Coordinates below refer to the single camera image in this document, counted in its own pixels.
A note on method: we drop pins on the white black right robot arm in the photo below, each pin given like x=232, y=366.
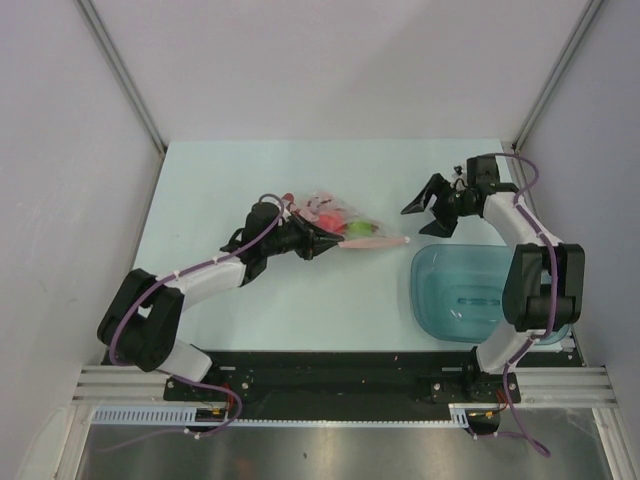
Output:
x=545, y=282

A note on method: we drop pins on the left aluminium corner post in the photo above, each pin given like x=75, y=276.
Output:
x=105, y=43

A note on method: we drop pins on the aluminium front frame rail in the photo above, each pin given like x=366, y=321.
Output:
x=564, y=387

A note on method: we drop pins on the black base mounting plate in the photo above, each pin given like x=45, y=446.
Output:
x=416, y=362

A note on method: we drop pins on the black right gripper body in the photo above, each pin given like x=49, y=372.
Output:
x=453, y=202

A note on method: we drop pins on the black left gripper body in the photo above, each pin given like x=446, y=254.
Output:
x=288, y=238

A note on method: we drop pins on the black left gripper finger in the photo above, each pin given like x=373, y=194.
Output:
x=313, y=251
x=320, y=238

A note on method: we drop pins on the right aluminium corner post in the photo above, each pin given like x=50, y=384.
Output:
x=586, y=20

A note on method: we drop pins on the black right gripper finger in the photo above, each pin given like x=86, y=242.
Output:
x=435, y=186
x=442, y=226

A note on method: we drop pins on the red fake food ball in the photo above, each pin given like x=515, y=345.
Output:
x=331, y=221

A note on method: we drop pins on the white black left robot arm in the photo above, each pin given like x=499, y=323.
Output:
x=140, y=327

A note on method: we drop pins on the clear zip top bag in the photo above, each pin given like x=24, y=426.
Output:
x=310, y=205

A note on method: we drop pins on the aluminium corner post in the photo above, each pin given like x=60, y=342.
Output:
x=586, y=20
x=105, y=43

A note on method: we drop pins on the white slotted cable duct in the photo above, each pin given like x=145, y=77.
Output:
x=158, y=415

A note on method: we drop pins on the green fake food ball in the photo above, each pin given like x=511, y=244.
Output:
x=359, y=228

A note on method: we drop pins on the teal translucent plastic container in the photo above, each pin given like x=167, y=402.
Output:
x=456, y=290

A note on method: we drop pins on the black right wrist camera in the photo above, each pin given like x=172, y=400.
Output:
x=482, y=174

